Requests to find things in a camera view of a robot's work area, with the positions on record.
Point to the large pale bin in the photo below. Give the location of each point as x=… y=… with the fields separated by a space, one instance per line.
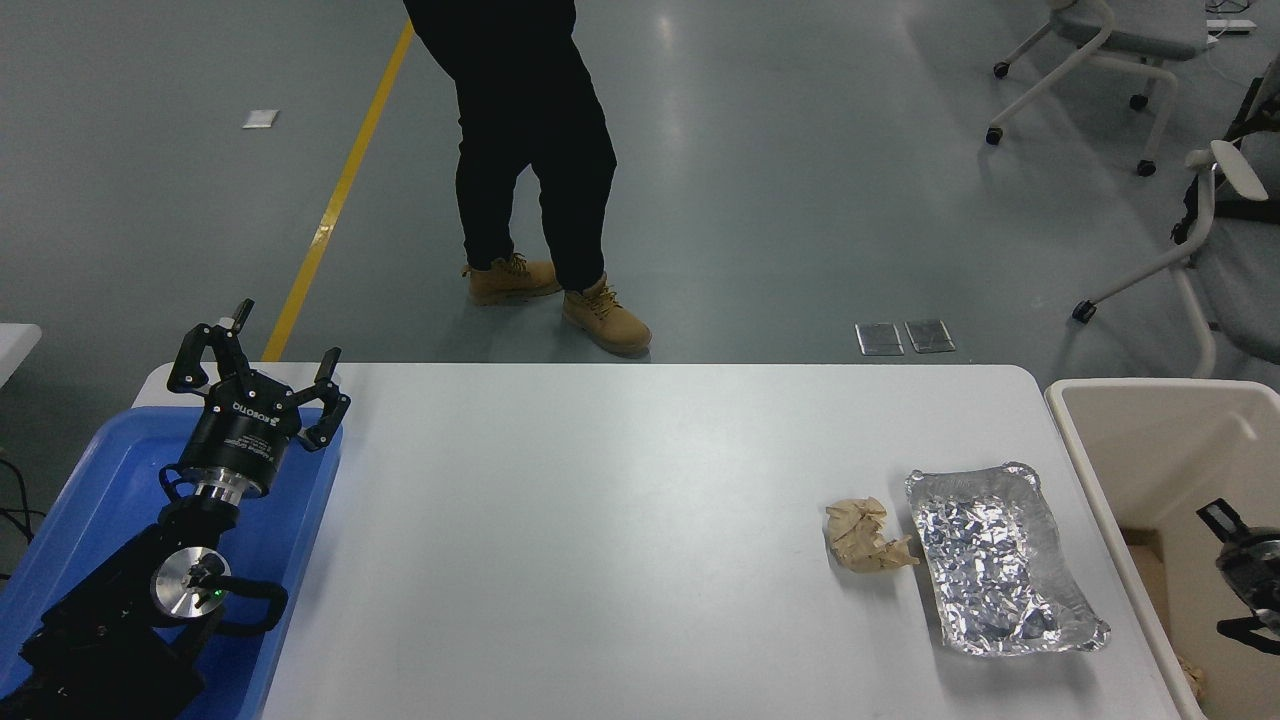
x=1150 y=450

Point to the crumpled tan paper ball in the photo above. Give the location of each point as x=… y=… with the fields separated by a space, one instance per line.
x=862 y=540

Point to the silver foil plate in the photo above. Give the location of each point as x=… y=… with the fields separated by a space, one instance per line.
x=995 y=560

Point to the blue plastic tray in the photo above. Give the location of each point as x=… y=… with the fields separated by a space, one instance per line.
x=100 y=470

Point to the metal floor plate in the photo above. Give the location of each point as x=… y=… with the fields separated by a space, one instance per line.
x=880 y=338
x=930 y=336

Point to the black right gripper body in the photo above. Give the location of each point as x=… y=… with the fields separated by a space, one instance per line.
x=1255 y=575

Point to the crumpled tan paper scrap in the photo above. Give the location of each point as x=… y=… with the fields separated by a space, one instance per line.
x=1192 y=678

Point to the white side table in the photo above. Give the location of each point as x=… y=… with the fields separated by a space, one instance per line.
x=15 y=350

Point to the person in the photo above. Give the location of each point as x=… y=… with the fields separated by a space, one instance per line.
x=530 y=130

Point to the white power strip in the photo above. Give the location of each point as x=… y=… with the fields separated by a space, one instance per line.
x=1230 y=26

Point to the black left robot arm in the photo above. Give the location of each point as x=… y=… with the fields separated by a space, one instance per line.
x=110 y=610

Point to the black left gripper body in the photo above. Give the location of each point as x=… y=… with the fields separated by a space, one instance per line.
x=245 y=425

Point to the white office chair grey seat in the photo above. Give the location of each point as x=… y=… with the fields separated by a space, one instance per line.
x=1240 y=290
x=1130 y=25

